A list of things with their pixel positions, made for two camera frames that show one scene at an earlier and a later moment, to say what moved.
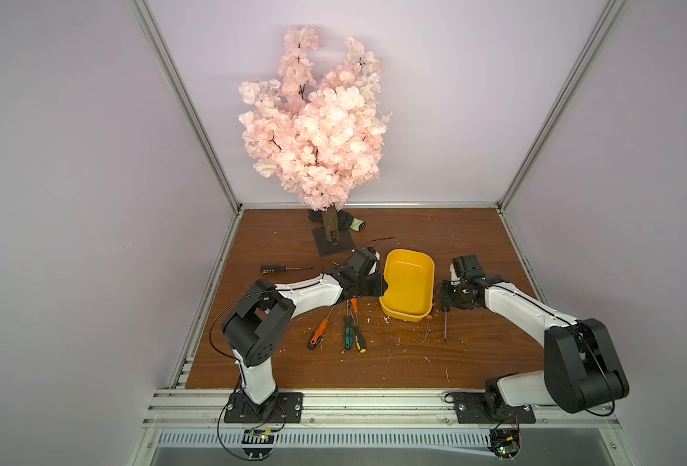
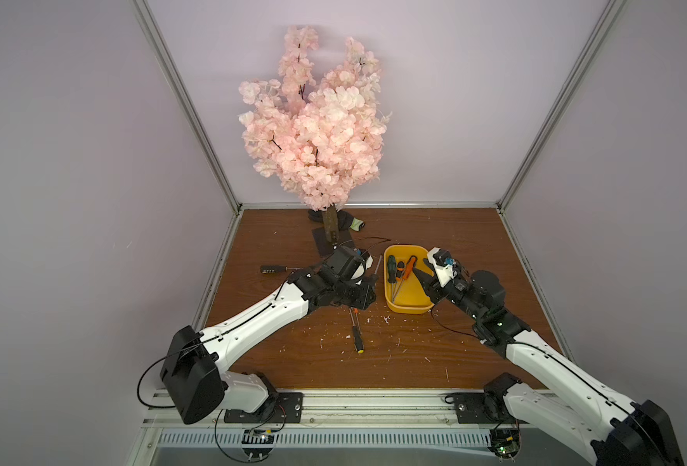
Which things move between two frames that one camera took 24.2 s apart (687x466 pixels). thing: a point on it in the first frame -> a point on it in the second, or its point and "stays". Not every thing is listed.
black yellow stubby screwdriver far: [273, 268] stays
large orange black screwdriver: [318, 334] -> [411, 263]
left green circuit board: [258, 444] stays
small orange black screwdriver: [428, 317] -> [399, 275]
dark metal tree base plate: [325, 248] stays
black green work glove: [345, 220] stays
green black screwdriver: [445, 310] -> [391, 263]
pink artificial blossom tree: [321, 141] stays
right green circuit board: [506, 442] stays
